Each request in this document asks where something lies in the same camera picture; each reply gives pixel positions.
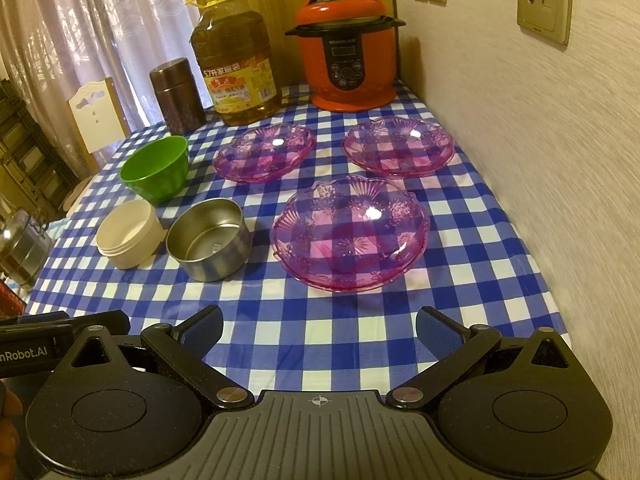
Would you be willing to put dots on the brown metal canister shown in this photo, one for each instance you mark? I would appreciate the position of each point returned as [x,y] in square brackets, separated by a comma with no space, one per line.
[177,95]

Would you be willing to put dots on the white wooden chair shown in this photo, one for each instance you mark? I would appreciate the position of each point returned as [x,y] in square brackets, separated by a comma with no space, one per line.
[101,125]

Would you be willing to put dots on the blue white checkered tablecloth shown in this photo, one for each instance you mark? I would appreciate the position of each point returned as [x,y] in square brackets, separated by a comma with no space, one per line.
[279,333]

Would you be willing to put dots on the green plastic bowl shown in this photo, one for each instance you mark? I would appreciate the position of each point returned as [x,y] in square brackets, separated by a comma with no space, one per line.
[157,172]

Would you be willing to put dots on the red packaging box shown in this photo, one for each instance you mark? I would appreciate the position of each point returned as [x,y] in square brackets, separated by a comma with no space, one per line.
[11,305]

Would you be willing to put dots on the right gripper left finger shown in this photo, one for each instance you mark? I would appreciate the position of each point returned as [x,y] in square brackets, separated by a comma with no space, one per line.
[178,352]

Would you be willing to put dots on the cream plastic bowl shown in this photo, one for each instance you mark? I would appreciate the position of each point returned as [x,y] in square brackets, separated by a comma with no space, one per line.
[130,234]

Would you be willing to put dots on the person's left hand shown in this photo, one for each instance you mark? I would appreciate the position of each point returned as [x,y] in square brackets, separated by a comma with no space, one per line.
[11,407]

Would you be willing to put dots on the large cooking oil bottle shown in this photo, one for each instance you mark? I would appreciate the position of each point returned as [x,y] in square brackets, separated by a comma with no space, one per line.
[232,48]

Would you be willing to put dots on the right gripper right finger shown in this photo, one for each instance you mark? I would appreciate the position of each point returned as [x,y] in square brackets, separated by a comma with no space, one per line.
[459,352]

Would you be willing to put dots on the stainless steel bowl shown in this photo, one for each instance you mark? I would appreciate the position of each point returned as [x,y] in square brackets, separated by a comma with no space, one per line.
[210,240]

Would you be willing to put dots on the red electric pressure cooker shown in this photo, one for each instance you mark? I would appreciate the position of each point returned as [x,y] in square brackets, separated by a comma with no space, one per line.
[349,53]

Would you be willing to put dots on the dark folding rack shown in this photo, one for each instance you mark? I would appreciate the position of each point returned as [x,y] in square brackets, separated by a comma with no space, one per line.
[33,175]

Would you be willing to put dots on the wall socket plate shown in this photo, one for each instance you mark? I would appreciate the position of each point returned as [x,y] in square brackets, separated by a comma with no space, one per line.
[549,19]

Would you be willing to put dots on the sheer lilac curtain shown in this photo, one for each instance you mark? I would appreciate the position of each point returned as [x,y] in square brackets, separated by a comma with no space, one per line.
[51,48]

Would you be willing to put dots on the steel steamer pot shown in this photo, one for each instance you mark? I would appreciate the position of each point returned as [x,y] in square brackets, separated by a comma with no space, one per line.
[25,247]

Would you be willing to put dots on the purple plate front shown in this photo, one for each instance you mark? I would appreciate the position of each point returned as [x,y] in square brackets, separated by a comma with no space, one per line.
[349,234]

